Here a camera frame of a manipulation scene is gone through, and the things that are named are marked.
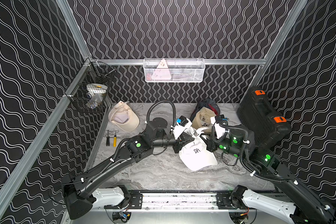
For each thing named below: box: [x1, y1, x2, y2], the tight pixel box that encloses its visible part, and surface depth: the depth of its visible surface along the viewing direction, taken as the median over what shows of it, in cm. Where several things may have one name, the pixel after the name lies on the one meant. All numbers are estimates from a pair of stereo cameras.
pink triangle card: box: [151, 58, 172, 80], surface depth 92 cm
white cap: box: [179, 126, 218, 172], surface depth 74 cm
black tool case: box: [237, 86, 292, 149], surface depth 85 cm
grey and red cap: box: [203, 98, 221, 117], surface depth 116 cm
